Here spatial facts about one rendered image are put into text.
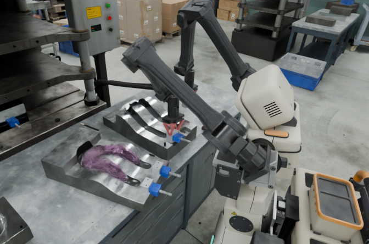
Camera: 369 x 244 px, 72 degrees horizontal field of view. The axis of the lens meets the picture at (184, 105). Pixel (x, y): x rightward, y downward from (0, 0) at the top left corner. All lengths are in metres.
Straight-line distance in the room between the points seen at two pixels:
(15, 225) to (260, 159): 0.87
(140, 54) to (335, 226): 0.92
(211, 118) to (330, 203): 0.65
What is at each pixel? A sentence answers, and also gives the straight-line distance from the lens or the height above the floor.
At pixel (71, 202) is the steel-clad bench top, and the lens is 1.22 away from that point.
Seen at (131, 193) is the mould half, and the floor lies 0.85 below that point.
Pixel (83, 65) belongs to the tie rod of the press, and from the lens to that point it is 1.70.
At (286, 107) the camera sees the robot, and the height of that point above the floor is 1.32.
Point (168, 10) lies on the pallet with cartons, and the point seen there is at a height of 0.61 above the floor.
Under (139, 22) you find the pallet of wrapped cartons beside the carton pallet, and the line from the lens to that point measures 4.98.
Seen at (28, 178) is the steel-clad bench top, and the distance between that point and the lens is 1.39.
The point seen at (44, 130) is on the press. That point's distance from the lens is 1.69.
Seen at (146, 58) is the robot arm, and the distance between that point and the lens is 0.73.
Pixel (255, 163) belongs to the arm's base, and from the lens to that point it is 0.77.
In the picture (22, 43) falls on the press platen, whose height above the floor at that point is 1.27.
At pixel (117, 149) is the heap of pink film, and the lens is 1.23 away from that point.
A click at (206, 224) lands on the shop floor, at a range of 2.07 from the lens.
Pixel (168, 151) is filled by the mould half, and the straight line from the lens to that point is 1.28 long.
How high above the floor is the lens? 1.72
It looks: 32 degrees down
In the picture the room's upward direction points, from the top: 3 degrees clockwise
